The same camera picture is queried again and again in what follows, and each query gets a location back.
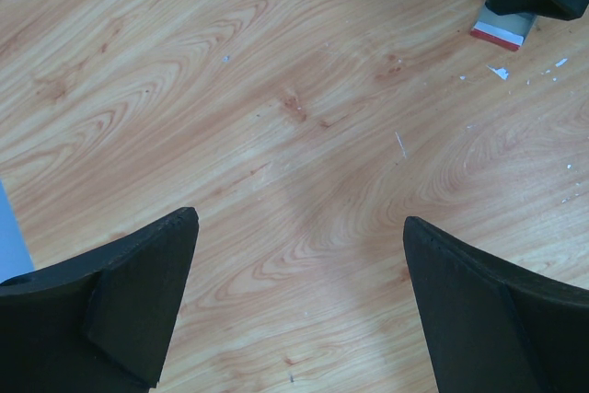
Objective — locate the silver staple strip block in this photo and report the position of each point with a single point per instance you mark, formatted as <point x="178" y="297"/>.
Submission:
<point x="507" y="31"/>

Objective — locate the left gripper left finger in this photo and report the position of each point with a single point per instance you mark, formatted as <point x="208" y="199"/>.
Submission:
<point x="103" y="320"/>

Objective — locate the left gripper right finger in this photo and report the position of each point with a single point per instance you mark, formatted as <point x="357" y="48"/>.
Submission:
<point x="493" y="326"/>

